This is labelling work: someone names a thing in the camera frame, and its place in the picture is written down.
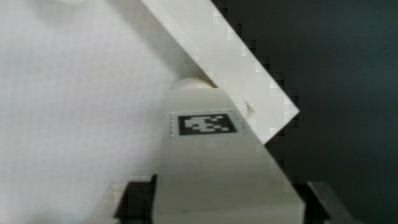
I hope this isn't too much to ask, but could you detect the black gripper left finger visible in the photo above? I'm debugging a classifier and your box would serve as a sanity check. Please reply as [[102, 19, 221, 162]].
[[113, 175, 156, 224]]

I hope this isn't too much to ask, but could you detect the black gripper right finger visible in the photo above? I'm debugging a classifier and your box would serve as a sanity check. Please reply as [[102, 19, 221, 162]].
[[292, 182, 365, 224]]

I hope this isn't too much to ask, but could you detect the white desk leg front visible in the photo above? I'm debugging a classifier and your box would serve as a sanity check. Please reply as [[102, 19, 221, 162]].
[[150, 78, 305, 224]]

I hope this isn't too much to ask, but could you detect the white desk top tray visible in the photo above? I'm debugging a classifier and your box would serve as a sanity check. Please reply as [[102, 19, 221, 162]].
[[0, 0, 298, 224]]

